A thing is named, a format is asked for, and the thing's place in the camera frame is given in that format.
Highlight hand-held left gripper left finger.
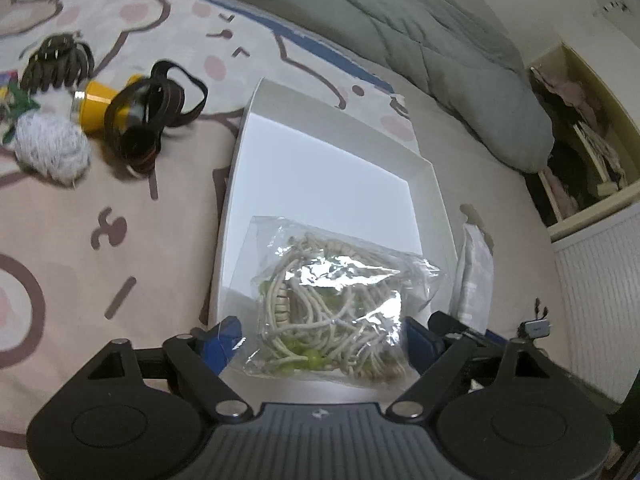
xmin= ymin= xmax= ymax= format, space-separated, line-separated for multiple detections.
xmin=75 ymin=316 xmax=253 ymax=423

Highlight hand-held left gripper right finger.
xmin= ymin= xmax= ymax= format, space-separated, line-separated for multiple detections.
xmin=386 ymin=312 xmax=566 ymax=421

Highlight white packet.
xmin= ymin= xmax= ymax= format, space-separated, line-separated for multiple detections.
xmin=450 ymin=222 xmax=496 ymax=333

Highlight clear bag of hair ties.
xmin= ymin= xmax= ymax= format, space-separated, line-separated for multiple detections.
xmin=244 ymin=216 xmax=441 ymax=388

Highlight white cardboard box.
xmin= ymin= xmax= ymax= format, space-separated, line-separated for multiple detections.
xmin=207 ymin=77 xmax=458 ymax=377

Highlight white lace ribbon roll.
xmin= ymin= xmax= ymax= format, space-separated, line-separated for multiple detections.
xmin=14 ymin=112 xmax=92 ymax=188

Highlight yellow headlamp with dark strap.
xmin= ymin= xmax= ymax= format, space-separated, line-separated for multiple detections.
xmin=70 ymin=60 xmax=208 ymax=178

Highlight green clothes peg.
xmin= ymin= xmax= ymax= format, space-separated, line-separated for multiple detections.
xmin=7 ymin=84 xmax=41 ymax=117
xmin=0 ymin=110 xmax=19 ymax=144

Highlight brown hair claw clip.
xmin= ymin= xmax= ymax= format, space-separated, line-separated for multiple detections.
xmin=20 ymin=32 xmax=96 ymax=96

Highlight grey usb hub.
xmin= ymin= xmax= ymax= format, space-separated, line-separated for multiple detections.
xmin=517 ymin=318 xmax=554 ymax=341

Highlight bear printed blanket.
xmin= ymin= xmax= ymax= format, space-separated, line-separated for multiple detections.
xmin=0 ymin=0 xmax=421 ymax=466

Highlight beige bed sheet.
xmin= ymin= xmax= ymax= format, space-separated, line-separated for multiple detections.
xmin=390 ymin=75 xmax=626 ymax=411

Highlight pink folded cloth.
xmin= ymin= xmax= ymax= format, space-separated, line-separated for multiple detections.
xmin=542 ymin=167 xmax=581 ymax=223

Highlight cream shelf unit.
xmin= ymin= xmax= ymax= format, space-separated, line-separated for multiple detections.
xmin=525 ymin=42 xmax=640 ymax=241

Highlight black clothing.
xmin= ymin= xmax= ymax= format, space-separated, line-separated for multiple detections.
xmin=535 ymin=85 xmax=608 ymax=211

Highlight beige folded clothes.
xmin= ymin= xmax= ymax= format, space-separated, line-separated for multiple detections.
xmin=575 ymin=120 xmax=628 ymax=193

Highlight pink clothes pile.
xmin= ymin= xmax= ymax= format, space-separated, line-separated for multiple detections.
xmin=532 ymin=67 xmax=601 ymax=121

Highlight grey duvet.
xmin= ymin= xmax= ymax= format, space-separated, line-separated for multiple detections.
xmin=107 ymin=0 xmax=556 ymax=173

